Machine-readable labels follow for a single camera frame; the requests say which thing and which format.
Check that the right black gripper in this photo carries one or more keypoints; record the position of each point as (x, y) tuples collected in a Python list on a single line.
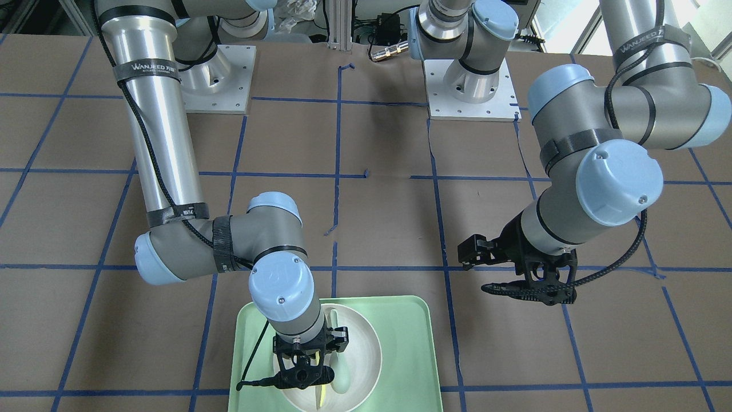
[(341, 337)]

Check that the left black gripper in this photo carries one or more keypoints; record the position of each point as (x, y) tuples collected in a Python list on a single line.
[(510, 246)]

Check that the yellow plastic fork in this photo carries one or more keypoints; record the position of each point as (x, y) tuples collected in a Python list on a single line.
[(320, 394)]

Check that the white round plate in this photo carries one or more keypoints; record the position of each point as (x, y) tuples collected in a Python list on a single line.
[(364, 358)]

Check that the light green spoon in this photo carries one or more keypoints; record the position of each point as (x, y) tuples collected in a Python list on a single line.
[(342, 380)]

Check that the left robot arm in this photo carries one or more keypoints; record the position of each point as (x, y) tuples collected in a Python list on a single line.
[(594, 144)]

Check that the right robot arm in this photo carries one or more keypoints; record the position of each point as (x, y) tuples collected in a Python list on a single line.
[(183, 241)]

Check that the light green tray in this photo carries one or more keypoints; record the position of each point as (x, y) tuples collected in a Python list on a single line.
[(408, 380)]

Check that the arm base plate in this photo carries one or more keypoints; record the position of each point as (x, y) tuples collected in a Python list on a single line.
[(456, 94), (221, 85)]

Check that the silver cable connector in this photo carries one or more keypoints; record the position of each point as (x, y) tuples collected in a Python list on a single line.
[(389, 51)]

